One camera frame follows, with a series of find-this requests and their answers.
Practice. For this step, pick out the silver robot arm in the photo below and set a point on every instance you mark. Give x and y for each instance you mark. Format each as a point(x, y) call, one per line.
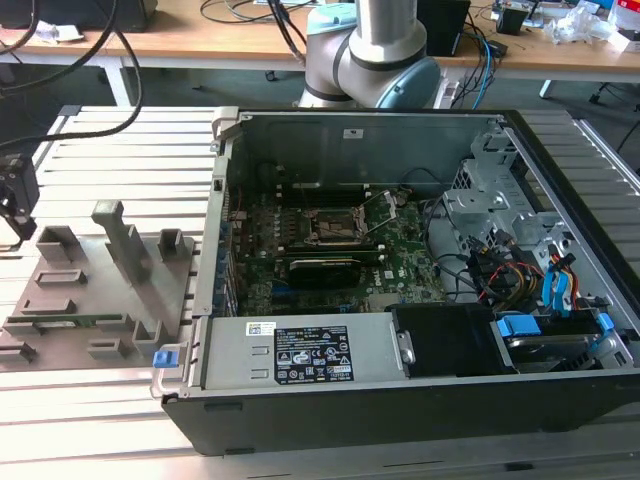
point(380, 30)

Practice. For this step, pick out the CPU socket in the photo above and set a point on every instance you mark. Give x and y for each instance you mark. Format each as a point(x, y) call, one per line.
point(332, 225)

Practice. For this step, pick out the grey parts rack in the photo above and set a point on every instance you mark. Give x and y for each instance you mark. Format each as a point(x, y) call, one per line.
point(100, 300)

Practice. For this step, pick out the green RAM stick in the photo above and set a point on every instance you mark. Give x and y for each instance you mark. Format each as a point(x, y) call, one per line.
point(95, 319)

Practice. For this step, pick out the crumpled white paper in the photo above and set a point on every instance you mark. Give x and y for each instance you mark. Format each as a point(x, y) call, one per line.
point(55, 31)

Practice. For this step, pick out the black equipment case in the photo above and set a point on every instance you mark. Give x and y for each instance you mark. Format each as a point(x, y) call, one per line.
point(60, 12)

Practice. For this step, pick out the wooden desk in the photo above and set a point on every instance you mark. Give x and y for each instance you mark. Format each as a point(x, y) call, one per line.
point(150, 45)

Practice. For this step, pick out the blue case latch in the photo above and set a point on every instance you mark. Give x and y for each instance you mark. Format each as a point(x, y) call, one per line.
point(164, 359)

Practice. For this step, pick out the grey power supply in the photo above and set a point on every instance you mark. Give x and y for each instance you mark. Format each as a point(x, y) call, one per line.
point(235, 360)

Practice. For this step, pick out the black RAM slot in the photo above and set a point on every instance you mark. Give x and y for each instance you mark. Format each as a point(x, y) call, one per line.
point(325, 194)
point(330, 245)
point(325, 186)
point(370, 256)

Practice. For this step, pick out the black graphics card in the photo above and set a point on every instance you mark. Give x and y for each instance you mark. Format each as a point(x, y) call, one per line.
point(325, 272)

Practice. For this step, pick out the green motherboard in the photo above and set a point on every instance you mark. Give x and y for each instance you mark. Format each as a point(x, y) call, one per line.
point(400, 270)

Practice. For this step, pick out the black and grey PC case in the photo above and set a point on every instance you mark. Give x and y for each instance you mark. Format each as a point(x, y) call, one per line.
point(350, 425)

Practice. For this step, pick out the white power strip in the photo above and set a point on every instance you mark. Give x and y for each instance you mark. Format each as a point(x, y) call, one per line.
point(450, 92)

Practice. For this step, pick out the black plastic shroud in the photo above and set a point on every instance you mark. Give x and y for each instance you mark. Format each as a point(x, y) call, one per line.
point(445, 340)

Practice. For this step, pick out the metal drive cage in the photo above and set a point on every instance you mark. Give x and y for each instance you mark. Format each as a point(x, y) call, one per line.
point(475, 205)

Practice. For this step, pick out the small black adapter box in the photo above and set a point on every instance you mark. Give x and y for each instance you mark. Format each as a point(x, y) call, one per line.
point(497, 48)

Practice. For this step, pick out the black pen holder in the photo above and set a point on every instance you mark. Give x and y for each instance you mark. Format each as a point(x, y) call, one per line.
point(512, 22)

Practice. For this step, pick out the hard disk blue carrier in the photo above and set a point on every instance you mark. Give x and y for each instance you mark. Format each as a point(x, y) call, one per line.
point(545, 345)

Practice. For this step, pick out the clear plastic bag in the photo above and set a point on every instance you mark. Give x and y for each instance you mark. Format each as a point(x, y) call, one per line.
point(575, 25)

